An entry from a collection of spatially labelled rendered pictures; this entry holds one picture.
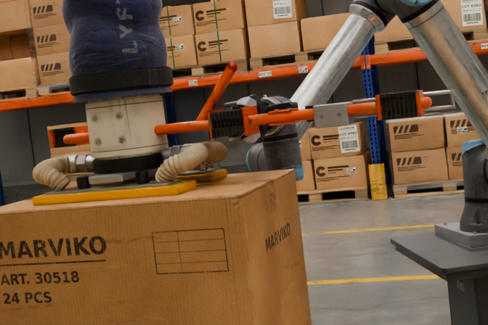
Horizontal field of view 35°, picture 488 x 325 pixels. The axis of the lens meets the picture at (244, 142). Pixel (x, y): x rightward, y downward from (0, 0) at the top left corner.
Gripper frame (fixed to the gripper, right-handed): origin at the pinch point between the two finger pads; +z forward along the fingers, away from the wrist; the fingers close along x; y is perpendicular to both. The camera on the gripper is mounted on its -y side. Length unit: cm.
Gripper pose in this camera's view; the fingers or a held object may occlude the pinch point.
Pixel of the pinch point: (245, 120)
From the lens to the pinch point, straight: 162.1
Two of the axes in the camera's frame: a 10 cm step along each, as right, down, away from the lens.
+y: -9.4, 0.9, 3.2
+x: -1.2, -9.9, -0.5
